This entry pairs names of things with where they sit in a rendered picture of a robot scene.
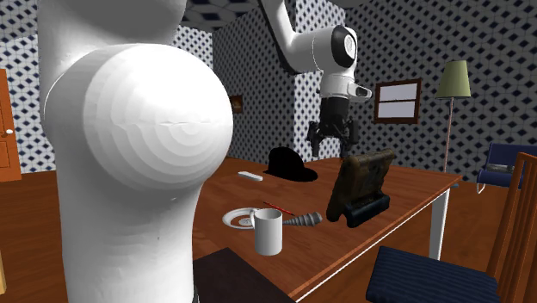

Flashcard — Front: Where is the wooden chair with blue cushion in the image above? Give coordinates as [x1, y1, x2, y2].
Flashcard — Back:
[365, 151, 537, 303]

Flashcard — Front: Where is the red pencil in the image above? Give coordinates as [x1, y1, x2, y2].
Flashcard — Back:
[262, 201, 295, 217]

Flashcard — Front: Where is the brown framed window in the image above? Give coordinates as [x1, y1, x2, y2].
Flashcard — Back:
[373, 77, 423, 126]

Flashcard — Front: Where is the orange door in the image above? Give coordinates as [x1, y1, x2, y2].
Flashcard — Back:
[0, 68, 23, 183]

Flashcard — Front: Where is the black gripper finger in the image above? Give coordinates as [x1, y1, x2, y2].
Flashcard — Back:
[306, 121, 325, 158]
[338, 119, 361, 159]

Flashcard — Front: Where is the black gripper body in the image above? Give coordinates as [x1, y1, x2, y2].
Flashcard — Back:
[318, 96, 353, 137]

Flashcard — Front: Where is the dark blue tablet stand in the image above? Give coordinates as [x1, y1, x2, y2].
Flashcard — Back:
[343, 193, 392, 229]

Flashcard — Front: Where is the white plate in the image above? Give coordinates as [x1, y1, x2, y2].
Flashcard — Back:
[222, 207, 263, 231]

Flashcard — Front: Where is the grey ridged cone tool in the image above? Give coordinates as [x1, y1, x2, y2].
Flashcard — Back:
[281, 211, 324, 228]

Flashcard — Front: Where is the white mug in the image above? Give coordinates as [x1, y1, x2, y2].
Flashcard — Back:
[250, 207, 284, 257]

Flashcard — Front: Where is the floor lamp with green shade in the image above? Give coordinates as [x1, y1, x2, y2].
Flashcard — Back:
[434, 59, 472, 174]

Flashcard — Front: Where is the wooden table with white legs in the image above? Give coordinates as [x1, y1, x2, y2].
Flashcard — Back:
[190, 156, 463, 303]

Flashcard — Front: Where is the black hat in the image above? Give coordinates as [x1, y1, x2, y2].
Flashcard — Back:
[262, 145, 318, 182]

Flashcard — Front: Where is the blue armchair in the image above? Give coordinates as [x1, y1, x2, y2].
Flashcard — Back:
[476, 141, 537, 195]

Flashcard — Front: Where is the brown tablet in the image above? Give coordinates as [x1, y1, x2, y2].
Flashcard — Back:
[326, 148, 396, 224]

